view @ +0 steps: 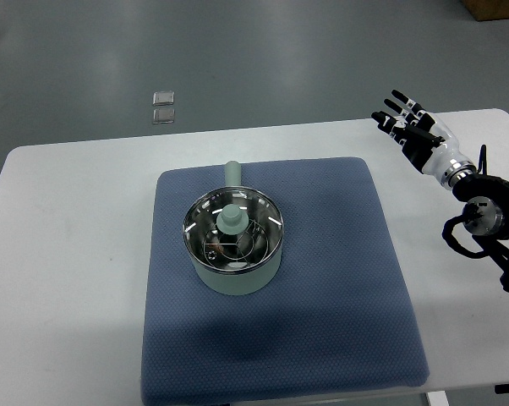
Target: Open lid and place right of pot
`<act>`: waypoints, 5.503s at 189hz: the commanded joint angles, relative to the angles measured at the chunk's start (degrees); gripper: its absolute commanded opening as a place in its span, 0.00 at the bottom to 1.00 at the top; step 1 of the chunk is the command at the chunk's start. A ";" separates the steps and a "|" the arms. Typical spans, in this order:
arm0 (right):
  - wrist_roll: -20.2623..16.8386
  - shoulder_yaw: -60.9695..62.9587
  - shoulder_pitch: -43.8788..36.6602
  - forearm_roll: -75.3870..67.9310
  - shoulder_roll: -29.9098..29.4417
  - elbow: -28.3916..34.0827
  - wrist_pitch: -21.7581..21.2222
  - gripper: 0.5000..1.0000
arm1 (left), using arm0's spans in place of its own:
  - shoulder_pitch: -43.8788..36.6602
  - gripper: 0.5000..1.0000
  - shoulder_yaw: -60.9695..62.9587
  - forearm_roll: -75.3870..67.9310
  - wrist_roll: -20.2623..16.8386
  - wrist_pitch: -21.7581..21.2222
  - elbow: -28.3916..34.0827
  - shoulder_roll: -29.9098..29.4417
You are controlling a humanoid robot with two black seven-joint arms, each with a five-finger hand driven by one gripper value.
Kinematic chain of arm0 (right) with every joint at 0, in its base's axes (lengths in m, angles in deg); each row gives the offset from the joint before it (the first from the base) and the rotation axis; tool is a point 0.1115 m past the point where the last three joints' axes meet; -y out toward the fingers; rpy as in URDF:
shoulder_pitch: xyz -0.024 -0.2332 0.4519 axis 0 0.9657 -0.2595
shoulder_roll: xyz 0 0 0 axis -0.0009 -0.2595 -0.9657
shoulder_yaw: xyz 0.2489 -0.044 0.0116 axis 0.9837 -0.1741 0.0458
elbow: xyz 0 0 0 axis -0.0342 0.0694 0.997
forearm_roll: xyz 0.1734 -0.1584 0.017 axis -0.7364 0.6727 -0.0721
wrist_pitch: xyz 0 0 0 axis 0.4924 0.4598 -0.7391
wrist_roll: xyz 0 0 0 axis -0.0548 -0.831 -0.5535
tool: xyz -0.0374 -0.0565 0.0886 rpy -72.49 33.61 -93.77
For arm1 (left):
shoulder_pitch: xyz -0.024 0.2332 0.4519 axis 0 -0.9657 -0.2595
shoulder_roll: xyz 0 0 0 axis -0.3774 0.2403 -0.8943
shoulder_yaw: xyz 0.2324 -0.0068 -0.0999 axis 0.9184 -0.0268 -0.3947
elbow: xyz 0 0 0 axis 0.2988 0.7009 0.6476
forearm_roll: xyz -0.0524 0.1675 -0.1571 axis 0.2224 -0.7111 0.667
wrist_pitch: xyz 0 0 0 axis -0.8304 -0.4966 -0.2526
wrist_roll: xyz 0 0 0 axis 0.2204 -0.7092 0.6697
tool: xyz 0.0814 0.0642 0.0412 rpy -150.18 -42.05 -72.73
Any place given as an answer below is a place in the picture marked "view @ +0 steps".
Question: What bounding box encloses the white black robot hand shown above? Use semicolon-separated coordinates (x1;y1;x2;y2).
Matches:
371;90;477;189

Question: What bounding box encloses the glass lid green knob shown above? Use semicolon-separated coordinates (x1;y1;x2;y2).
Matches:
183;186;284;275

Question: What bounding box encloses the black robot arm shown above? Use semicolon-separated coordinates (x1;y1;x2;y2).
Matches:
441;145;509;293

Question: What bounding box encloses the green pot steel interior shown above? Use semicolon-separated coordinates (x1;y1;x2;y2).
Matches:
181;160;285;296

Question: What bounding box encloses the brown cardboard box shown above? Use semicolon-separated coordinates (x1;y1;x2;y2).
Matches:
462;0;509;22

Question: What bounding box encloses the blue textured mat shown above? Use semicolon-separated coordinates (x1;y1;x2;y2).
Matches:
141;157;429;405

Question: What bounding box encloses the upper metal floor plate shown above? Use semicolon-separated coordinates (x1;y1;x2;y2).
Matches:
152;91;175;106

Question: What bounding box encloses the wire steaming rack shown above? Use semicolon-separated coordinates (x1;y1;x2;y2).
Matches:
202;221;270;271

